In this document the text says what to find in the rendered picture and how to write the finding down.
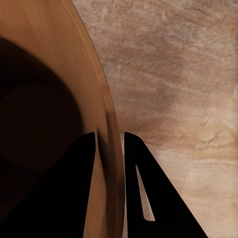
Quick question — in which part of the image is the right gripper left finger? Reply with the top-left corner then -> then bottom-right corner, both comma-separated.
0,132 -> 96,238

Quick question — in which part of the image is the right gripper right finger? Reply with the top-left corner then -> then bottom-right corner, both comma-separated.
124,132 -> 208,238

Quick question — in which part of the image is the trash can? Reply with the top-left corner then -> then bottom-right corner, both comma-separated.
0,0 -> 125,238

